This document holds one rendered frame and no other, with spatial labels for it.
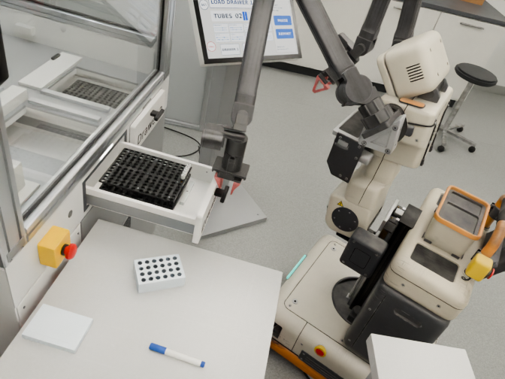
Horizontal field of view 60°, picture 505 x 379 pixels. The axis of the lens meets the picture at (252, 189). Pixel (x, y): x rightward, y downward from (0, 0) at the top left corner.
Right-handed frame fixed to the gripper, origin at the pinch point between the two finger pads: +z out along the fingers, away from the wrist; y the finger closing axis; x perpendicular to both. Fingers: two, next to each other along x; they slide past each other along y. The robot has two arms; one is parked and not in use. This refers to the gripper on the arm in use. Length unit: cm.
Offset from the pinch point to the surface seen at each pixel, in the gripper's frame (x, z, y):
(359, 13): -305, 17, -52
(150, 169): 0.9, -0.4, 23.6
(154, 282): 32.1, 10.1, 10.1
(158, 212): 15.6, 1.5, 15.5
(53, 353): 55, 14, 25
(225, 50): -76, -11, 20
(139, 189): 10.8, -0.2, 23.2
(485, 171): -219, 87, -184
